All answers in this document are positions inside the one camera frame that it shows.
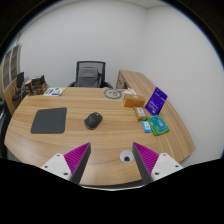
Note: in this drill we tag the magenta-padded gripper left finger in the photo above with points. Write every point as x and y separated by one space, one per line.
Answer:
78 157

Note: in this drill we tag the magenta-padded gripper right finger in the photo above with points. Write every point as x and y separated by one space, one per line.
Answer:
146 157

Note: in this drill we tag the dark grey computer mouse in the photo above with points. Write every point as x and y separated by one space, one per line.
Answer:
93 120

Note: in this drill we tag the dark grey mouse pad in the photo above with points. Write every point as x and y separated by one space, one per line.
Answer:
49 120

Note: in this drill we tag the small blue package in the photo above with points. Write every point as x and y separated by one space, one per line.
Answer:
146 126

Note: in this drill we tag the green package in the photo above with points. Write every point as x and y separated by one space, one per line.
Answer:
159 125

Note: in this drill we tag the small tan box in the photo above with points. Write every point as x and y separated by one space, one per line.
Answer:
140 113

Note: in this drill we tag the purple card package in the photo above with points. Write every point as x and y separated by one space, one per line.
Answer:
156 101

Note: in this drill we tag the brown cardboard box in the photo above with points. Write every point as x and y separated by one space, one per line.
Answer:
133 100

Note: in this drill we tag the white papers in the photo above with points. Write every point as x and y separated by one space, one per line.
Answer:
130 91

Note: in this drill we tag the white green purple leaflet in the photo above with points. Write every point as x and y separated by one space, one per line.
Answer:
54 91

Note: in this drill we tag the wooden side desk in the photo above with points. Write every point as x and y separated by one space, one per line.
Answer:
140 80

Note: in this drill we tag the brown carton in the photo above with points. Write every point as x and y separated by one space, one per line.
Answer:
38 89

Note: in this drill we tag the black leather office chair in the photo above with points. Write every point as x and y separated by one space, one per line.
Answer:
4 130

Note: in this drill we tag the grey backpack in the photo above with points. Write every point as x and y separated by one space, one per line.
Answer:
88 77

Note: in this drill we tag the black box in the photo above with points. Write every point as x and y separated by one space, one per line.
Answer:
38 79

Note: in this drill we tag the black mesh office chair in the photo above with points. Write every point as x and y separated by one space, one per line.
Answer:
90 64

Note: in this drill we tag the black swivel chair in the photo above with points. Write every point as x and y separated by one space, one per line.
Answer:
20 81

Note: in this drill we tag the wooden shelf unit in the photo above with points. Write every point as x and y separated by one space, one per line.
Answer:
9 66

